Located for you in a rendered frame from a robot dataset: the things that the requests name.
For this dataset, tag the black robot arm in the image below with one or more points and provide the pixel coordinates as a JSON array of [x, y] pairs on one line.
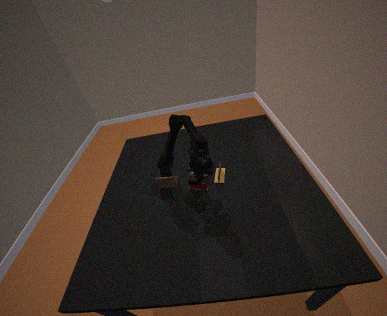
[[198, 142]]

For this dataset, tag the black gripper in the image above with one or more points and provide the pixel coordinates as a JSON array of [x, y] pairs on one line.
[[195, 180]]

